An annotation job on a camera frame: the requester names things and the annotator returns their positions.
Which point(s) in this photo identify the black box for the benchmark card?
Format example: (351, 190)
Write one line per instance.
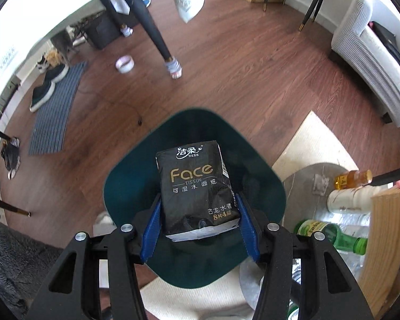
(101, 33)

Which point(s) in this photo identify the black tissue pack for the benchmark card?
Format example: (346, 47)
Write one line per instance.
(193, 180)

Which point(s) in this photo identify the black dining table leg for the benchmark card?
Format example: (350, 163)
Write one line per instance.
(393, 175)

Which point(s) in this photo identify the white round table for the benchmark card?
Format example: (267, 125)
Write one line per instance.
(36, 23)

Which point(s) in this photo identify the grey striped doormat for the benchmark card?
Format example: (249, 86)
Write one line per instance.
(56, 113)

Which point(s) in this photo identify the round grey marble tray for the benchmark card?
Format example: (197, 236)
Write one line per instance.
(303, 203)

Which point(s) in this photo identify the black tapered table leg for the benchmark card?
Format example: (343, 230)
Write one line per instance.
(150, 23)

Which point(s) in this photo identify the person's grey fleece clothing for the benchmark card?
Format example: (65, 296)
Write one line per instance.
(16, 266)

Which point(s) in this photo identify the green glass bottle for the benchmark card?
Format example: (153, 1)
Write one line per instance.
(340, 238)

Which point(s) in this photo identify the striped table leg sock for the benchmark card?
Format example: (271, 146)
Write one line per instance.
(173, 68)
(126, 30)

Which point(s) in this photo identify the white tape roll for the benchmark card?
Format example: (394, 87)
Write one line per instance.
(119, 65)

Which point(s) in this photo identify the black bag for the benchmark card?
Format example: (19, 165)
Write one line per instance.
(388, 45)

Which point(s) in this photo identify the amber drink bottle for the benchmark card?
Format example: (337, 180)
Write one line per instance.
(350, 179)

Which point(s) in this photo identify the black sneaker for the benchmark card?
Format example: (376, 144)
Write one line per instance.
(55, 72)
(41, 96)

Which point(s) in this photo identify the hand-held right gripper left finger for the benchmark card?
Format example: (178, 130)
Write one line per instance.
(150, 236)

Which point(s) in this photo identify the white plastic bottle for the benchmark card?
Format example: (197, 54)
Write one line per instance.
(346, 200)

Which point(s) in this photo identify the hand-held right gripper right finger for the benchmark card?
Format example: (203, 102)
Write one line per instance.
(248, 230)

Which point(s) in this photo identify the grey and white slipper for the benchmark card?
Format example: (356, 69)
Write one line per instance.
(104, 223)

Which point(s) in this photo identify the dark green trash bin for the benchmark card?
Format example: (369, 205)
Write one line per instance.
(193, 126)

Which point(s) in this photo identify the wooden box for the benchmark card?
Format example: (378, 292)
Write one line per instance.
(383, 240)

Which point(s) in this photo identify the grey cat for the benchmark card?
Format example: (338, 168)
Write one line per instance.
(63, 41)

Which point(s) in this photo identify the clear plastic water bottle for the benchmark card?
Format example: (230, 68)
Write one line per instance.
(350, 221)

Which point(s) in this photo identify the grey fabric armchair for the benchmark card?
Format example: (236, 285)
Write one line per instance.
(363, 56)

